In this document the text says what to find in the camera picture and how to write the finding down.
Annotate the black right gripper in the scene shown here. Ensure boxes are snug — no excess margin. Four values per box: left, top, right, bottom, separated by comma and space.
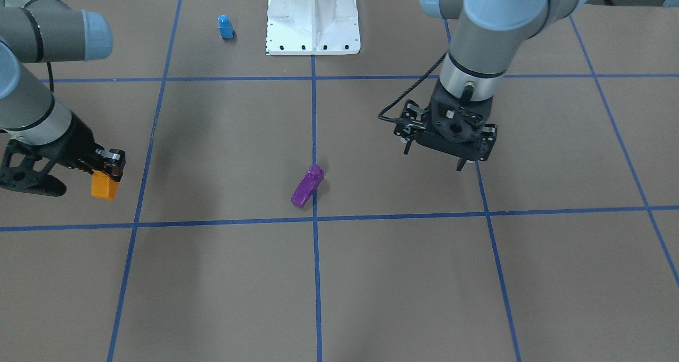
48, 116, 126, 183

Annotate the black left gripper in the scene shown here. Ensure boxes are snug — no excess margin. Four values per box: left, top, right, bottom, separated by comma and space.
394, 81, 499, 171

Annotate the orange trapezoid block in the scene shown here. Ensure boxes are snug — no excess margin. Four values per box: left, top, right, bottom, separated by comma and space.
91, 171, 119, 201

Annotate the purple trapezoid block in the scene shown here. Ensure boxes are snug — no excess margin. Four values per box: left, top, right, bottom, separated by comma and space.
290, 164, 325, 208

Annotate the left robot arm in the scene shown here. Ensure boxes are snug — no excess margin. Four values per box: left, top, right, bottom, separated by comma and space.
378, 0, 677, 170

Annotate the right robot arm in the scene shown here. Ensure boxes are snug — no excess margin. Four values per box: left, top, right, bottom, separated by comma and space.
2, 0, 125, 182

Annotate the small blue block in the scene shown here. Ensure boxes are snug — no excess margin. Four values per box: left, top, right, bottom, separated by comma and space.
217, 14, 235, 39

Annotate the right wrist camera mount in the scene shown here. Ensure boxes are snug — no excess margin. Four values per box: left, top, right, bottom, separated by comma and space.
1, 139, 66, 197

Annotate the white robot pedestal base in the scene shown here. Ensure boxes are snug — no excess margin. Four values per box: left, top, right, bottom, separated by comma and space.
265, 0, 361, 56

